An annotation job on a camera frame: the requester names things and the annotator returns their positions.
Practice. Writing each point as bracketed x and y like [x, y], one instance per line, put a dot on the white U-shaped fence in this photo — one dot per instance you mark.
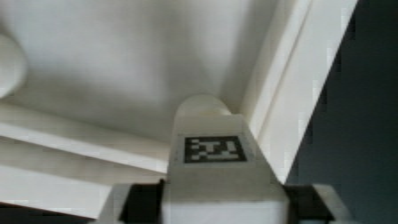
[58, 186]

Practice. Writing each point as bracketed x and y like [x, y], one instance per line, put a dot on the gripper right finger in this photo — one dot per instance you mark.
[316, 206]

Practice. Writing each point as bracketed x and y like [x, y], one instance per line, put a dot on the white leg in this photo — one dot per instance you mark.
[222, 190]

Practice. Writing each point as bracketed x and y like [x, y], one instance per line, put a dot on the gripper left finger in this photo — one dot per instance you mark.
[131, 205]

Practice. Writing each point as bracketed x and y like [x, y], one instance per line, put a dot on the white square table top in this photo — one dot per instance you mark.
[122, 55]

